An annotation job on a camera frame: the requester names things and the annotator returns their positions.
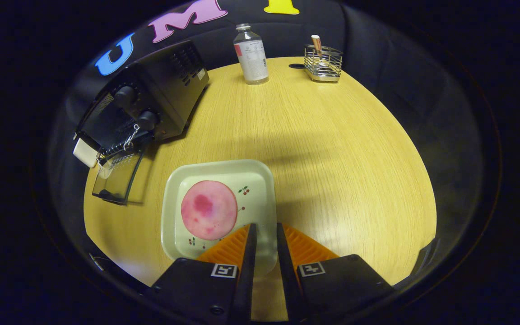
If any round pink ham slice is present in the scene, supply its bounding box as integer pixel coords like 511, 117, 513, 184
181, 180, 238, 241

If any black toaster oven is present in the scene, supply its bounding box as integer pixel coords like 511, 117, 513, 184
74, 40, 210, 206

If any clear glass bottle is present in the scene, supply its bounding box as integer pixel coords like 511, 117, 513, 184
233, 23, 270, 86

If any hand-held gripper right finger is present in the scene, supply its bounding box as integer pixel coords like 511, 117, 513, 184
277, 222, 397, 323

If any metal wire basket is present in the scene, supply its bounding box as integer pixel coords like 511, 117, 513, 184
304, 44, 344, 83

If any white bread toaster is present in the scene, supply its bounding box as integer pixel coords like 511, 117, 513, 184
73, 138, 99, 168

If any orange and white tube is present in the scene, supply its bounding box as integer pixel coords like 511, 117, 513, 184
311, 34, 324, 64

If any square cherry print plate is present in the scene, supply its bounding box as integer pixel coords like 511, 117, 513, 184
161, 159, 279, 277

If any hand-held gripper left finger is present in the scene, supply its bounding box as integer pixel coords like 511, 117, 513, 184
149, 223, 257, 323

